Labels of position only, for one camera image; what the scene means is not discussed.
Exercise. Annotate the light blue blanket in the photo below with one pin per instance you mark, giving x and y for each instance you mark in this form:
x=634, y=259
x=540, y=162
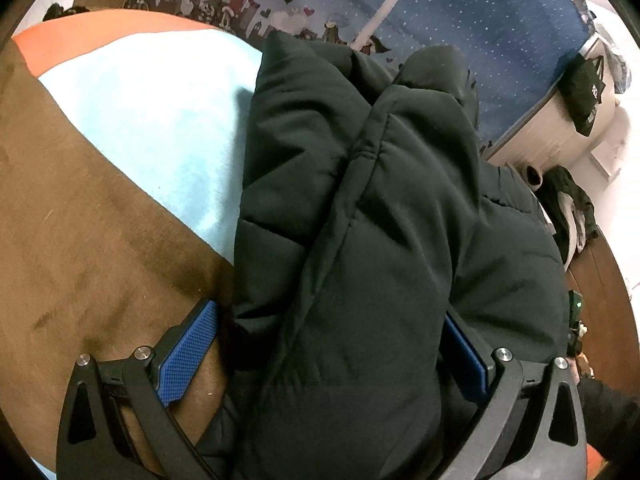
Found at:
x=165, y=125

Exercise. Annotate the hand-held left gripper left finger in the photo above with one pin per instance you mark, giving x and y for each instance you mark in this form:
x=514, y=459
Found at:
x=190, y=350

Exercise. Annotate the blue printed blanket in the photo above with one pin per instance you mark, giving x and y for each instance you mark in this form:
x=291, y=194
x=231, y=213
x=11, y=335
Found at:
x=475, y=15

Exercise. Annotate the pile of dark clothes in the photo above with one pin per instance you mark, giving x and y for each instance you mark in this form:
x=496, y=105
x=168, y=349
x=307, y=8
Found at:
x=570, y=210

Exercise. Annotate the black bag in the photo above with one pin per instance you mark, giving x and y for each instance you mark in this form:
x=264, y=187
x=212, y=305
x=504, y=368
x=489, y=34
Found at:
x=584, y=90

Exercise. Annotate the brown blanket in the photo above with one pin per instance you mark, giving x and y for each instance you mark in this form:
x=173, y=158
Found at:
x=75, y=260

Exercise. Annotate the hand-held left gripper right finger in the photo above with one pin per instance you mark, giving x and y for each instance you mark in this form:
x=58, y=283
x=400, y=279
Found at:
x=465, y=355

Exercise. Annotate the black puffer jacket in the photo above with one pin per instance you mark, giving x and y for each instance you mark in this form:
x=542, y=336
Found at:
x=375, y=235

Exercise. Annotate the orange blanket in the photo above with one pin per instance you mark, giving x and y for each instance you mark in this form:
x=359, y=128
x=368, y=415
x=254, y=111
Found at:
x=100, y=35

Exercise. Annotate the person's right forearm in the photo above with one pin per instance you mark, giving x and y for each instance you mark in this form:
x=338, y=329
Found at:
x=610, y=420

